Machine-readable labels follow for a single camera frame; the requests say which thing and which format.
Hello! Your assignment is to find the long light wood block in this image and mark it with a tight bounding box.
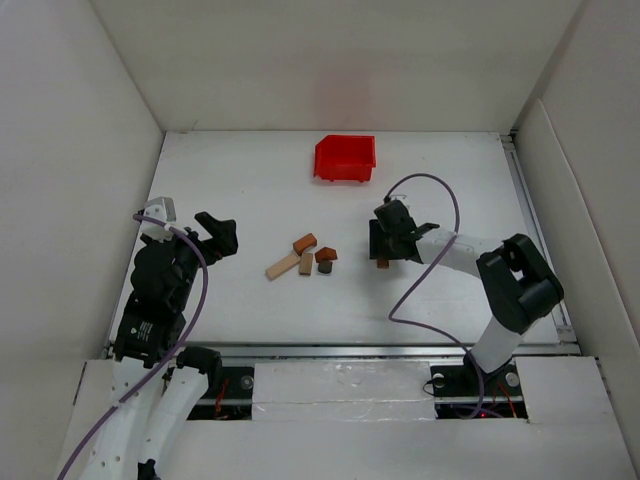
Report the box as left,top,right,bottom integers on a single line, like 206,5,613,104
265,252,300,281

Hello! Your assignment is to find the tan short wood block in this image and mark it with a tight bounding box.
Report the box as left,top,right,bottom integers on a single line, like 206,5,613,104
298,252,314,276

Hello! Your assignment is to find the red plastic bin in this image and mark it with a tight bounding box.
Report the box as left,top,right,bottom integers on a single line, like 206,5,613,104
313,135,376,183

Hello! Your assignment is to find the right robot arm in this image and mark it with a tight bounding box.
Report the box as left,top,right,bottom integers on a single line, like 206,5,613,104
369,199,564,375

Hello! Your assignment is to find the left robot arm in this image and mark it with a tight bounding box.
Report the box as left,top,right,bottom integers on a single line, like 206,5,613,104
81,211,238,479

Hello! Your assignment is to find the reddish brown house block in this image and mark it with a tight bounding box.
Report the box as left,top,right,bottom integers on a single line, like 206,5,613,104
315,247,338,263

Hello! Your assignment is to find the dark brown small block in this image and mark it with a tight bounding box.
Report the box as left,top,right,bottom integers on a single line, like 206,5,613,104
318,261,333,275

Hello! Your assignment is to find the orange arch wood block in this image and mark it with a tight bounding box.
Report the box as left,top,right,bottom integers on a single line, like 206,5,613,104
292,233,317,255

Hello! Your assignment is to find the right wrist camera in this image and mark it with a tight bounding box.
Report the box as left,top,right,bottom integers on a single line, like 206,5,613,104
385,194,411,210

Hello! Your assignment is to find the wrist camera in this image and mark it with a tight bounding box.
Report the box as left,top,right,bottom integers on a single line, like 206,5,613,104
138,196,176,241
385,194,411,210

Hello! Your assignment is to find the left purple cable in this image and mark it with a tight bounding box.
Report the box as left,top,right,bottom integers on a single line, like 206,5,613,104
55,213,210,480

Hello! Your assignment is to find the purple cable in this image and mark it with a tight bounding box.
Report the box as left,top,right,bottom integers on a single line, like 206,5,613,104
387,172,526,420
55,213,210,480

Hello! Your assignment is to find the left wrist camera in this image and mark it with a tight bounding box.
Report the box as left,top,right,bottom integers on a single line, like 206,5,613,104
138,196,176,241

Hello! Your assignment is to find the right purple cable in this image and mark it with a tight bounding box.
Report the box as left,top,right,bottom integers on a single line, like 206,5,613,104
387,172,526,420

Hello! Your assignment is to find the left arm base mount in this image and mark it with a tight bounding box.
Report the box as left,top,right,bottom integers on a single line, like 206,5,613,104
187,366,254,421

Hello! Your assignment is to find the aluminium front rail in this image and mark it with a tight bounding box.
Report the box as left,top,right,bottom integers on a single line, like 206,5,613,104
104,342,584,359

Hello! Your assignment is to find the aluminium rail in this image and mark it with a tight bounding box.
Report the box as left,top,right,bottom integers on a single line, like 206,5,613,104
104,342,584,359
500,134,580,352

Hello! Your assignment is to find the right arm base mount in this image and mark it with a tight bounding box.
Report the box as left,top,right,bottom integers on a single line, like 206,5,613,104
423,362,528,420

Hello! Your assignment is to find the aluminium right rail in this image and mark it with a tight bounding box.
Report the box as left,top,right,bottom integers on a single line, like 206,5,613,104
500,134,580,352

